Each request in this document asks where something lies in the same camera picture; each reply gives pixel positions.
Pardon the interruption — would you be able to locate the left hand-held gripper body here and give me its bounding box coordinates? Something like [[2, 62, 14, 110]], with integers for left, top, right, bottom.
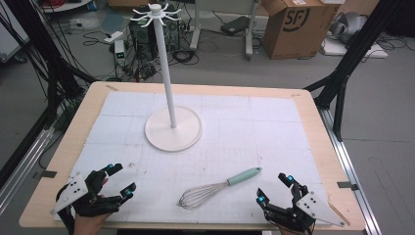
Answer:
[[49, 169, 121, 218]]

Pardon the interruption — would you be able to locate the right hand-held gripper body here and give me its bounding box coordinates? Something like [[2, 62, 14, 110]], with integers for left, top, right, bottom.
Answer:
[[263, 184, 346, 233]]

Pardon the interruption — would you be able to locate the whisk with mint green handle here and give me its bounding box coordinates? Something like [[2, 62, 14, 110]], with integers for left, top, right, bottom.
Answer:
[[176, 166, 263, 211]]

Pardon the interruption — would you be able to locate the white hook stand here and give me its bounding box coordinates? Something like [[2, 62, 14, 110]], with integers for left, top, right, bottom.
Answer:
[[129, 3, 204, 153]]

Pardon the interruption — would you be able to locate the person's right hand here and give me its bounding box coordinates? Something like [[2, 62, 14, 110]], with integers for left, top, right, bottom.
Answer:
[[278, 226, 311, 235]]

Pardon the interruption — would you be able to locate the person's left hand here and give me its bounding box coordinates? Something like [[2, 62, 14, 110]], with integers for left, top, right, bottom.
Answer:
[[71, 177, 114, 235]]

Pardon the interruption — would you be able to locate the wooden table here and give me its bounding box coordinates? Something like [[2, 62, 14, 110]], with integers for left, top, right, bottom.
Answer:
[[19, 80, 367, 232]]

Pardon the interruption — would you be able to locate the white gridded mat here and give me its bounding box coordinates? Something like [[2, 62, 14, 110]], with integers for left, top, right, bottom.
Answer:
[[53, 90, 341, 226]]

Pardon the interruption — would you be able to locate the small white electronic device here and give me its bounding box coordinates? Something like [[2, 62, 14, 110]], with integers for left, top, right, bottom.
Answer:
[[114, 39, 127, 67]]

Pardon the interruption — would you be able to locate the white power strip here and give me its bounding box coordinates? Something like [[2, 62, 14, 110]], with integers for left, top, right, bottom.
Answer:
[[103, 30, 125, 44]]

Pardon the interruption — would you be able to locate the black computer tower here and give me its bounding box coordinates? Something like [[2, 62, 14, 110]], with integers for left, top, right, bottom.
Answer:
[[128, 4, 181, 60]]

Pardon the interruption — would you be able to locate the white flat board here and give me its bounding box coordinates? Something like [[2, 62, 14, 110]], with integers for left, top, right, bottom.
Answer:
[[321, 38, 390, 60]]

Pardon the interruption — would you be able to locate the brown cardboard box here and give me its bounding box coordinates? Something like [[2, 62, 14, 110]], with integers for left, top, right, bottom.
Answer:
[[261, 0, 342, 61]]

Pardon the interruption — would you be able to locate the black flat device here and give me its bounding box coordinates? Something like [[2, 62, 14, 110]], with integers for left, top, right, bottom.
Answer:
[[219, 15, 251, 36]]

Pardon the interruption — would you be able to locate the grey bag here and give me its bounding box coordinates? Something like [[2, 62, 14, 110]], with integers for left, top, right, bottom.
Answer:
[[328, 11, 368, 45]]

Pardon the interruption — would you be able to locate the aluminium rail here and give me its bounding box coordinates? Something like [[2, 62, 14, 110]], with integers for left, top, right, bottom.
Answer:
[[0, 125, 57, 214], [317, 106, 383, 235]]

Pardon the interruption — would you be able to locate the black metal frame post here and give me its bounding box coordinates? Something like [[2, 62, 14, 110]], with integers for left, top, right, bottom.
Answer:
[[0, 0, 99, 131], [303, 0, 404, 143]]

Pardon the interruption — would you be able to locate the coiled black cable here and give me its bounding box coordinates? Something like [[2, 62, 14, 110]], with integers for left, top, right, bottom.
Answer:
[[171, 48, 200, 67]]

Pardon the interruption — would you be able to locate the white metal stand frame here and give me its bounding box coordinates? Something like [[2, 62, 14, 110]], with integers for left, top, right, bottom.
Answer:
[[189, 0, 262, 62]]

